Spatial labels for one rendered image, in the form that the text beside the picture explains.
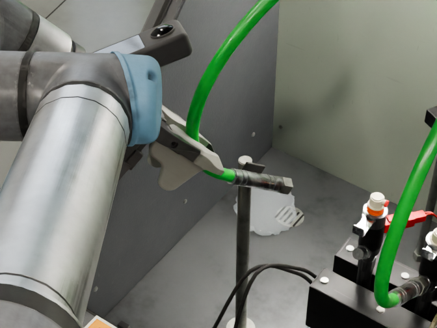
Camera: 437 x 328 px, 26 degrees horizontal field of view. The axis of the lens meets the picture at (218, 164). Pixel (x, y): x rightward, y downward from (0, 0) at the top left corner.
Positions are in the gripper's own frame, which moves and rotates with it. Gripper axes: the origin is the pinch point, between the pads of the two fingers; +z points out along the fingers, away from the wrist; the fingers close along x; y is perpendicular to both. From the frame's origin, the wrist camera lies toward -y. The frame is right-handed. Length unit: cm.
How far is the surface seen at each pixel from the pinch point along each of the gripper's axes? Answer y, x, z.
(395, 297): -1.9, 15.2, 18.3
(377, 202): -6.7, 2.5, 18.9
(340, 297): 5.7, 0.4, 26.7
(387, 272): -4.6, 19.5, 10.8
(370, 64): -17.2, -28.0, 27.1
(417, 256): -1, -16, 48
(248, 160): -0.6, -4.8, 6.8
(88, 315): 27.9, -8.9, 6.9
